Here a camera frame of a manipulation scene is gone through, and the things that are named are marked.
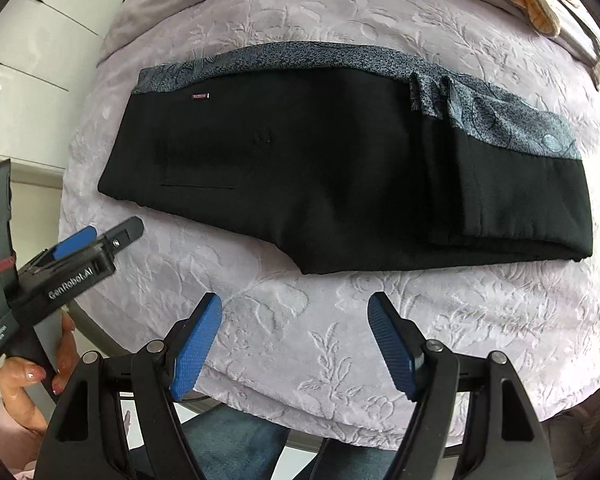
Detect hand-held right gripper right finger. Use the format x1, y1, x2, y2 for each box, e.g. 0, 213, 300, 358
369, 292, 571, 480

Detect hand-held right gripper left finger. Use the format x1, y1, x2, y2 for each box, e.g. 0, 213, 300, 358
35, 292, 223, 480

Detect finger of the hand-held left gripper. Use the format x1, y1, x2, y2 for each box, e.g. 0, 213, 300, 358
52, 226, 99, 262
102, 216, 145, 253

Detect black pants with blue floral trim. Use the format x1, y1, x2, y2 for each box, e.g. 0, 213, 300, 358
97, 42, 595, 276

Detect person's left forearm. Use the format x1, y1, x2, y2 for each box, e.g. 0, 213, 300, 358
0, 397, 46, 476

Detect person's left hand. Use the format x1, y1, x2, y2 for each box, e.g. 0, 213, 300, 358
0, 312, 76, 433

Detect person's legs in blue jeans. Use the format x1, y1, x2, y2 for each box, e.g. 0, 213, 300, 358
130, 405, 406, 480

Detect lilac embossed bedspread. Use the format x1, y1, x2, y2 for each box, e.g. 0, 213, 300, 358
62, 0, 600, 448

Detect white wardrobe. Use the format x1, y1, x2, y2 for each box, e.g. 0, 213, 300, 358
0, 0, 146, 181

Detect grey quilt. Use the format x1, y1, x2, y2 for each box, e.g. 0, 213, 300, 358
102, 0, 531, 56

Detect beige garment with orange lining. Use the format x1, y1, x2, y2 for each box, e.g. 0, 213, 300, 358
497, 0, 600, 92

